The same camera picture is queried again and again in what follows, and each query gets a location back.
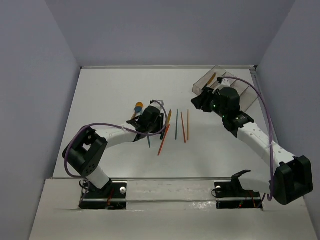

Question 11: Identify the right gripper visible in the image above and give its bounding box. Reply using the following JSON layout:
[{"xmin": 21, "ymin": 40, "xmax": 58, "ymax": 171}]
[{"xmin": 190, "ymin": 86, "xmax": 228, "ymax": 118}]

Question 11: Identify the gold knife dark handle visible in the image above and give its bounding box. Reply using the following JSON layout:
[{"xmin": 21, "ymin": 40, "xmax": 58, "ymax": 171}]
[{"xmin": 202, "ymin": 73, "xmax": 216, "ymax": 91}]

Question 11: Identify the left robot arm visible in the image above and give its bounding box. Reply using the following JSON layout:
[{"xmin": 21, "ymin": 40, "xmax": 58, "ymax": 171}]
[{"xmin": 62, "ymin": 100, "xmax": 168, "ymax": 198}]

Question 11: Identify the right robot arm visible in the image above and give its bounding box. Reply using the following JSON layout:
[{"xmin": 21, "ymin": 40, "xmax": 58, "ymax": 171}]
[{"xmin": 191, "ymin": 87, "xmax": 313, "ymax": 205}]

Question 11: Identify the yellow-orange chopstick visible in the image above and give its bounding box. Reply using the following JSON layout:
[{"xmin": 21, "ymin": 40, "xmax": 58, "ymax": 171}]
[{"xmin": 186, "ymin": 109, "xmax": 190, "ymax": 141}]

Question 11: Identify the teal fork right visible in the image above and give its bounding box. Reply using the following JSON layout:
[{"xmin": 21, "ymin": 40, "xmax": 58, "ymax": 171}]
[{"xmin": 147, "ymin": 136, "xmax": 151, "ymax": 148}]

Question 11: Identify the orange plastic knife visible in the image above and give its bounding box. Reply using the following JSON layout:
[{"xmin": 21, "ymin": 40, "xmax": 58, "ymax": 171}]
[{"xmin": 157, "ymin": 124, "xmax": 171, "ymax": 156}]

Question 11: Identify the blue spoon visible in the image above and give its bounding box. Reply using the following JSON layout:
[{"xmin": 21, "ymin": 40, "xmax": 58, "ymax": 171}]
[{"xmin": 133, "ymin": 106, "xmax": 143, "ymax": 117}]

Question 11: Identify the orange spoon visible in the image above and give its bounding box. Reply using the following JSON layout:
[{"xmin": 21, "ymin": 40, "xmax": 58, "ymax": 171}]
[{"xmin": 131, "ymin": 102, "xmax": 144, "ymax": 120}]

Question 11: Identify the teal chopstick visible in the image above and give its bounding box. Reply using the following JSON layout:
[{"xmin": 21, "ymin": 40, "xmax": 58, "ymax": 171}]
[{"xmin": 174, "ymin": 109, "xmax": 179, "ymax": 140}]

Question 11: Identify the orange-red chopstick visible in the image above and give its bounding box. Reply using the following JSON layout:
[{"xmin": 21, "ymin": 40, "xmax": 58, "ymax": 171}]
[{"xmin": 180, "ymin": 111, "xmax": 187, "ymax": 143}]

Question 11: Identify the clear compartment organizer box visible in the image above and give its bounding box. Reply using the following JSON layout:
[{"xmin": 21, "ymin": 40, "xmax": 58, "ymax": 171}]
[{"xmin": 192, "ymin": 66, "xmax": 258, "ymax": 112}]

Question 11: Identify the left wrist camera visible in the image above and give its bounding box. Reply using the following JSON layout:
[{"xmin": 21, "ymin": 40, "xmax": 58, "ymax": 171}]
[{"xmin": 150, "ymin": 100, "xmax": 164, "ymax": 109}]

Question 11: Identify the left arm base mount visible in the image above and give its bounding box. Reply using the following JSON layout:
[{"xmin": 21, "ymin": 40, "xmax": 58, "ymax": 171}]
[{"xmin": 78, "ymin": 180, "xmax": 127, "ymax": 210}]

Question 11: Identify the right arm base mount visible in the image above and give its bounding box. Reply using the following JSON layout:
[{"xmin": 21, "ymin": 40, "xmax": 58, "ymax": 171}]
[{"xmin": 211, "ymin": 181, "xmax": 263, "ymax": 210}]

